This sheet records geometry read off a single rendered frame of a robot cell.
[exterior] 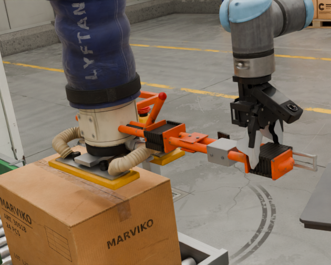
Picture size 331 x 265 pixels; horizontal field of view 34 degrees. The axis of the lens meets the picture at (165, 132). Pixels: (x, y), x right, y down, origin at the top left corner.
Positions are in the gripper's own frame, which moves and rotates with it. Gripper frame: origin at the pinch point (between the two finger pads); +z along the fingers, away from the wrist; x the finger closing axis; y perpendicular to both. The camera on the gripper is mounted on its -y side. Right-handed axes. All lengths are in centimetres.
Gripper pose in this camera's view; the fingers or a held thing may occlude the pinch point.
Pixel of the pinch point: (268, 158)
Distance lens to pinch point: 128.7
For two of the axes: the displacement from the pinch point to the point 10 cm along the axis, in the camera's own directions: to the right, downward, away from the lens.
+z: 1.3, 9.3, 3.3
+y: -6.8, -1.6, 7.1
